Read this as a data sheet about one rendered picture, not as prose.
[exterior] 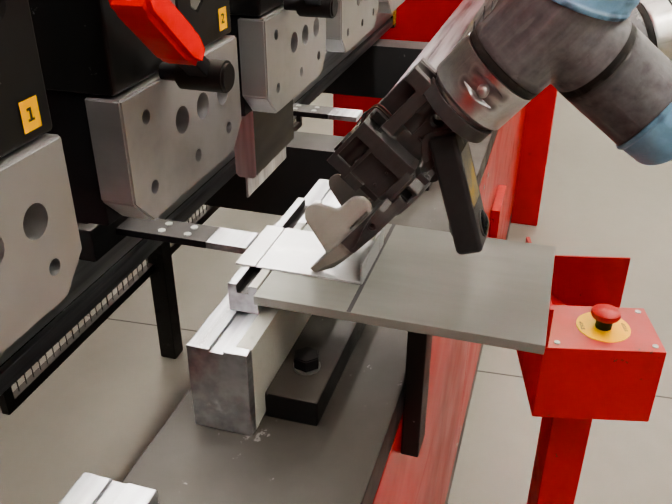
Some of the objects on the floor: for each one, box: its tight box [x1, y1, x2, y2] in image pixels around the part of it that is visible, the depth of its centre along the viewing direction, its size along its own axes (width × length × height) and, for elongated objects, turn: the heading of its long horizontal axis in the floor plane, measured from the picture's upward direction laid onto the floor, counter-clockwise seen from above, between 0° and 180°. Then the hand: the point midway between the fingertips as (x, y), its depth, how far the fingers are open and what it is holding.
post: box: [147, 242, 183, 359], centre depth 178 cm, size 5×5×200 cm
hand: (336, 252), depth 75 cm, fingers open, 6 cm apart
